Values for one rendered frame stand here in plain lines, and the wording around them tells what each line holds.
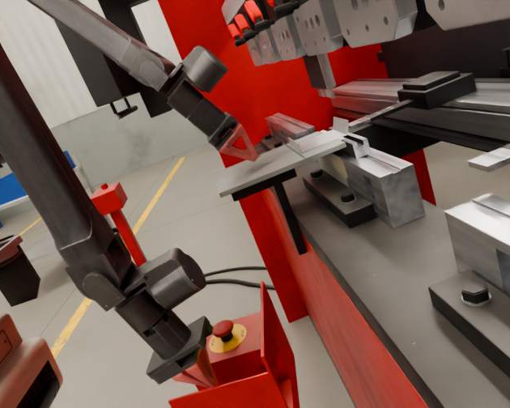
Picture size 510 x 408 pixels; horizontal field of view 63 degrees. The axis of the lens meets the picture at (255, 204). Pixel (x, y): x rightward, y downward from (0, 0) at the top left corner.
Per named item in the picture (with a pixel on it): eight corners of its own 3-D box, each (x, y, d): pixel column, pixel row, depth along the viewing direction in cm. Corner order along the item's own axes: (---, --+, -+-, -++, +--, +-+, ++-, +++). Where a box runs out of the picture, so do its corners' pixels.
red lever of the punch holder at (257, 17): (240, 2, 88) (256, 27, 83) (258, -6, 89) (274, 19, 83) (242, 9, 90) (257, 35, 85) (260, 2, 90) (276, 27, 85)
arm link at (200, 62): (156, 76, 86) (136, 71, 77) (190, 31, 82) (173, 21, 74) (197, 116, 85) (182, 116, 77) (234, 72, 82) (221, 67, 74)
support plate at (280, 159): (214, 176, 96) (213, 172, 96) (319, 134, 97) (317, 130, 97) (220, 197, 79) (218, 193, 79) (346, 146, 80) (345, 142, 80)
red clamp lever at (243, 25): (231, 14, 107) (244, 36, 102) (246, 9, 107) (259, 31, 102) (233, 21, 109) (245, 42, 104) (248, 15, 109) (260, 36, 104)
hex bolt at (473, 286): (456, 296, 45) (453, 284, 44) (479, 286, 45) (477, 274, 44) (473, 310, 42) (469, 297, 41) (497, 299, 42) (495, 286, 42)
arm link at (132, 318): (116, 289, 62) (103, 311, 57) (150, 265, 61) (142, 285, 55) (146, 320, 64) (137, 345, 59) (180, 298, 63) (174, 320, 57)
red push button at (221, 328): (219, 337, 76) (212, 321, 75) (240, 330, 76) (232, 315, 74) (217, 351, 72) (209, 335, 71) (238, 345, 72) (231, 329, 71)
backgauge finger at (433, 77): (340, 130, 95) (334, 110, 94) (443, 89, 96) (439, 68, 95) (361, 138, 84) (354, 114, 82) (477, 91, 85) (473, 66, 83)
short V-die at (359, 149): (324, 143, 97) (320, 131, 96) (335, 138, 97) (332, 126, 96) (356, 159, 78) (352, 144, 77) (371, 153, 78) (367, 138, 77)
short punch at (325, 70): (315, 97, 90) (301, 54, 87) (324, 94, 90) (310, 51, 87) (329, 99, 81) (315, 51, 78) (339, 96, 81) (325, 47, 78)
